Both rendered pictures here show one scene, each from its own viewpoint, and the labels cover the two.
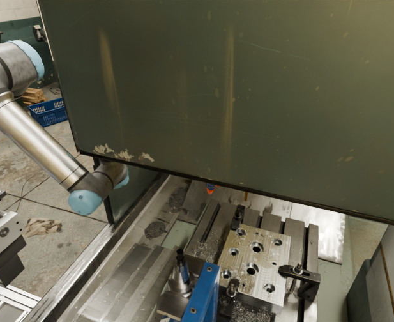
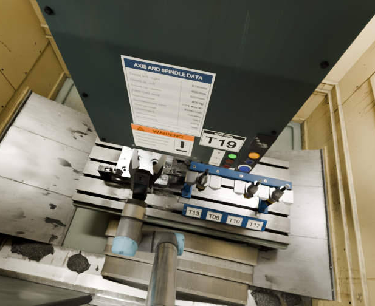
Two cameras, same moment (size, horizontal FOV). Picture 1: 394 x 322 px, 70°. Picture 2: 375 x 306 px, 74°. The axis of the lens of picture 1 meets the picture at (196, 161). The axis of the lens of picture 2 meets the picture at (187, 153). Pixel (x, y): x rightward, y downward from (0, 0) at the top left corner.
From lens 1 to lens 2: 0.86 m
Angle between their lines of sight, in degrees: 69
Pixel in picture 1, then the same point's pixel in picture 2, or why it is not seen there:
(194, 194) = (32, 230)
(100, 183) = (164, 234)
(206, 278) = (200, 167)
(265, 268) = (153, 155)
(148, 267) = not seen: hidden behind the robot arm
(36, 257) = not seen: outside the picture
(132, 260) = (121, 268)
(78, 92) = not seen: hidden behind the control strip
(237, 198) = (45, 186)
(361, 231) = (76, 107)
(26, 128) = (168, 283)
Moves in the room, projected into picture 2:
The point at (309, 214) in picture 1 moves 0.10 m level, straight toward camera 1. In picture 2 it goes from (70, 132) to (83, 136)
